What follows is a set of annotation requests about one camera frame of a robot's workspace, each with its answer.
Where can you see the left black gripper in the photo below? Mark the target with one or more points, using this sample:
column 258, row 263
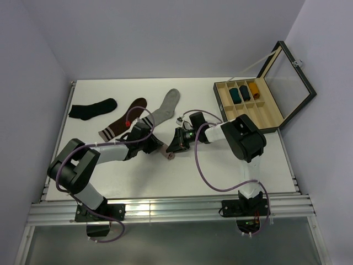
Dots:
column 154, row 144

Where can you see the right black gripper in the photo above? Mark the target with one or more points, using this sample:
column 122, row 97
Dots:
column 178, row 143

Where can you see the beige sock with red stripes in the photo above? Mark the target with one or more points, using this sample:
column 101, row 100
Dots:
column 167, row 154

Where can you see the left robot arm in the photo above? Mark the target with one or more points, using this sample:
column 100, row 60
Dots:
column 74, row 165

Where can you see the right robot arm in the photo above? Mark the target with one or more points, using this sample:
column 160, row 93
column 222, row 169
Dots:
column 243, row 137

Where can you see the brown striped sock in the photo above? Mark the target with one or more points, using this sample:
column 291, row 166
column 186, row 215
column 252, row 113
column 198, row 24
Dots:
column 121, row 125

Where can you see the grey striped sock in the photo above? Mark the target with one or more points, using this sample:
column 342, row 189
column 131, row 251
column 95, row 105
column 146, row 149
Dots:
column 165, row 111

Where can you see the black sock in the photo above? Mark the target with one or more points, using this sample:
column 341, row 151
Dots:
column 86, row 112

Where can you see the teal rolled sock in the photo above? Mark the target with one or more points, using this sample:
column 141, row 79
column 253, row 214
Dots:
column 235, row 96

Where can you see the dark blue rolled sock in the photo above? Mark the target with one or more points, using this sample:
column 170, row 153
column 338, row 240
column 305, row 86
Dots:
column 245, row 93

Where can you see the mustard rolled sock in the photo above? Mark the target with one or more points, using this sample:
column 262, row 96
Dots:
column 254, row 90

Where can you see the black compartment box with lid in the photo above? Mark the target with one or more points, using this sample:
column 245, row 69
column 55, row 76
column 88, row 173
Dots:
column 284, row 91

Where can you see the aluminium frame rail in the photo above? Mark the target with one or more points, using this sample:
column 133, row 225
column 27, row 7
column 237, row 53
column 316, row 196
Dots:
column 168, row 210

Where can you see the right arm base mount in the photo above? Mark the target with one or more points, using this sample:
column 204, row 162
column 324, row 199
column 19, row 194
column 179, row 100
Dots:
column 243, row 208

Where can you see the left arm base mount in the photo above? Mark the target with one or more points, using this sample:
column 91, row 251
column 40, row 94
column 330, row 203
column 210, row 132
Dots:
column 98, row 223

